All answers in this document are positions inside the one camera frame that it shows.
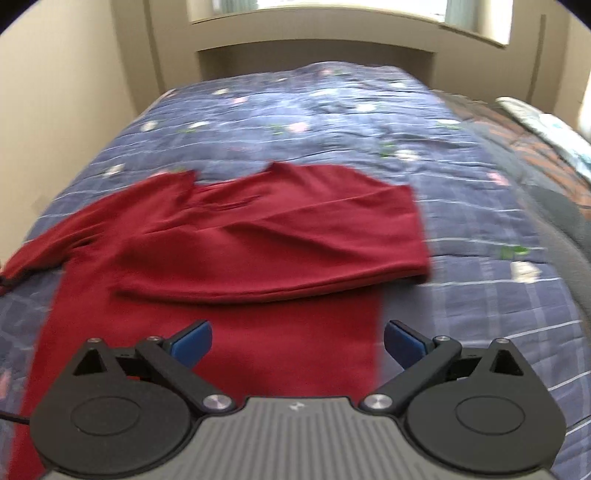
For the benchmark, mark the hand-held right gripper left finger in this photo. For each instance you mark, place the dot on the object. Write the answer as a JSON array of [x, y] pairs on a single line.
[[193, 344]]

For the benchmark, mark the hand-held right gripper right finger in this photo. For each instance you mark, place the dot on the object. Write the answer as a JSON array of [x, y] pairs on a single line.
[[404, 344]]

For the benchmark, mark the red long-sleeved shirt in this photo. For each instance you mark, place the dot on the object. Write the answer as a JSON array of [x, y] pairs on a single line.
[[258, 249]]

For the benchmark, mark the blue plaid floral quilt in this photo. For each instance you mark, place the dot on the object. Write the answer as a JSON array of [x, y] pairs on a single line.
[[351, 129]]

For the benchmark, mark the white and teal cloth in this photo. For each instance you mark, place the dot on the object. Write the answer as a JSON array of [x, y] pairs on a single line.
[[549, 127]]

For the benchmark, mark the beige bed headboard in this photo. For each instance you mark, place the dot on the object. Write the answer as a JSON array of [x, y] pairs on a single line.
[[318, 53]]

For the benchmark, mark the window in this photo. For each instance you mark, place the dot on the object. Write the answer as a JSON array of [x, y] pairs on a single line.
[[369, 11]]

